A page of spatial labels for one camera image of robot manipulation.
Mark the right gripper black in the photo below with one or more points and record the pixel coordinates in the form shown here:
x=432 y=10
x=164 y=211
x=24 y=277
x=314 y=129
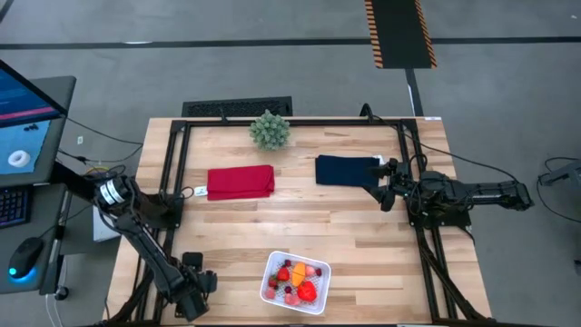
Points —
x=399 y=179

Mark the large computer monitor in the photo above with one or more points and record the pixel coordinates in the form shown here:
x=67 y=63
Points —
x=22 y=136

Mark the dark grey desk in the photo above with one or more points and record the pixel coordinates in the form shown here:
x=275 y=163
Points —
x=59 y=91

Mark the folded red cloth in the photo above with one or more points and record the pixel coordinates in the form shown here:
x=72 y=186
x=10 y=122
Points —
x=240 y=181

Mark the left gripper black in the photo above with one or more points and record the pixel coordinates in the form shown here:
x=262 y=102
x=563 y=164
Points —
x=190 y=297

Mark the grey floor device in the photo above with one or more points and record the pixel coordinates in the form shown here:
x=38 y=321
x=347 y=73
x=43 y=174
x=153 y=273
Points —
x=563 y=172

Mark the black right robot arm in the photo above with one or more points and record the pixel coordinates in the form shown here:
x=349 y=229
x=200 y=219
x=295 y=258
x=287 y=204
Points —
x=490 y=191

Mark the red toy strawberry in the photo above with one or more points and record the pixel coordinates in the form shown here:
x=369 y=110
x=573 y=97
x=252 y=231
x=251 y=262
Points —
x=283 y=274

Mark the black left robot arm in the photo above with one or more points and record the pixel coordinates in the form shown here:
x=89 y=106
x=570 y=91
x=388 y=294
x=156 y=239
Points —
x=145 y=245

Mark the green succulent in grey pot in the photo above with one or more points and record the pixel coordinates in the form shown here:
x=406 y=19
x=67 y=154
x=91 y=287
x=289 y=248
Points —
x=269 y=131

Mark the black round plug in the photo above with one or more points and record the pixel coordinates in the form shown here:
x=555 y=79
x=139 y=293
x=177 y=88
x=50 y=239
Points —
x=61 y=293

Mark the orange toy mango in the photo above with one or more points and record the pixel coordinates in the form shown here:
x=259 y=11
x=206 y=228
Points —
x=298 y=274

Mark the large red toy pepper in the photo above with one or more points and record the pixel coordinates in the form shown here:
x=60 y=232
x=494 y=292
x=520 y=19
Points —
x=307 y=291

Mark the white perforated plastic basket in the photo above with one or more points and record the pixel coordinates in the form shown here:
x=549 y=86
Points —
x=320 y=290

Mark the black hazard-striped floor mat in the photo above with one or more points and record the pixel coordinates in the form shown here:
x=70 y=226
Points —
x=399 y=32

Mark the black floor grille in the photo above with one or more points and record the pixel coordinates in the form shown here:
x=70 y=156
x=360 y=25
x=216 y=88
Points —
x=236 y=108

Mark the black aluminium table frame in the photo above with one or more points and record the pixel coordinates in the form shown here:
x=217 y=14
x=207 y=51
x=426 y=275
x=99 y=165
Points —
x=318 y=122

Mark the folded navy blue cloth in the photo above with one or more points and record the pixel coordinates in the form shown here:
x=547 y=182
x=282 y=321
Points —
x=345 y=170

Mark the black computer mouse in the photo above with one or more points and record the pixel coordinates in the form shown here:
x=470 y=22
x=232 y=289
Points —
x=25 y=256

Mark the black keyboard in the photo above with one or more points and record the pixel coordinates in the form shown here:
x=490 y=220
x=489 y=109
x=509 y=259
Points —
x=13 y=204

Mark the white table sticker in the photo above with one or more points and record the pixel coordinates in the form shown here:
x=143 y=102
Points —
x=433 y=118

